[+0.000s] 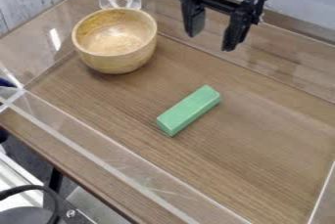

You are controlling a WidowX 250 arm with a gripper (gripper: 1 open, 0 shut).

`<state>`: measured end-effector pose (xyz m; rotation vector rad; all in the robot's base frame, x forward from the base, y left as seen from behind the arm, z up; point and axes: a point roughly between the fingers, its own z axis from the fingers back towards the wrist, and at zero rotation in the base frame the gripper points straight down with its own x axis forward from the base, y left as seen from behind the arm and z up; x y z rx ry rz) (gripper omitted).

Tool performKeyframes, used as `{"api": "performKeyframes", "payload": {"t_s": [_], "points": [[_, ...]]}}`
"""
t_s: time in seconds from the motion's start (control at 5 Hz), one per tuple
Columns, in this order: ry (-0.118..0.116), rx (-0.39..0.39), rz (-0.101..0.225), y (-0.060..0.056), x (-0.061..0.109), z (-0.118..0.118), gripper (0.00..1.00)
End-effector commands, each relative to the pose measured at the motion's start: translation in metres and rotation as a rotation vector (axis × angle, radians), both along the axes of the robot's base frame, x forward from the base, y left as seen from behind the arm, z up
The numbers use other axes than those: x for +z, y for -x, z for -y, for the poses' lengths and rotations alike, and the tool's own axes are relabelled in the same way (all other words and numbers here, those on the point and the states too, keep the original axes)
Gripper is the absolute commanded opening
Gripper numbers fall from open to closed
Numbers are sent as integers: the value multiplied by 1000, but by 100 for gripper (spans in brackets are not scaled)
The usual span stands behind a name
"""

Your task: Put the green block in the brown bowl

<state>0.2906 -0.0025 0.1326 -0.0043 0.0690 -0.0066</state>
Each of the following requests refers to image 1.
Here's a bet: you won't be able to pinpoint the green rectangular block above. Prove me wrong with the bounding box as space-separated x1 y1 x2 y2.
157 85 221 137

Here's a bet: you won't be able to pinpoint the grey metal base plate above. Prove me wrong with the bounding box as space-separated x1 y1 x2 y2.
58 192 97 224

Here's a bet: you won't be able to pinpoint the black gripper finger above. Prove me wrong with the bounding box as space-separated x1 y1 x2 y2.
181 0 205 37
221 9 252 52

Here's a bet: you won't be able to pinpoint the clear acrylic tray walls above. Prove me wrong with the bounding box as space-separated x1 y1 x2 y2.
0 0 335 224

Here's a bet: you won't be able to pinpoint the light wooden bowl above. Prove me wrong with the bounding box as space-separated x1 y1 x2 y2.
72 8 158 74

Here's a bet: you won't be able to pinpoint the black table leg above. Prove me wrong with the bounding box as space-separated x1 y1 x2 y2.
48 168 64 193

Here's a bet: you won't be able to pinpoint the black cable loop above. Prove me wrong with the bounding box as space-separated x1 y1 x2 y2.
0 184 60 224

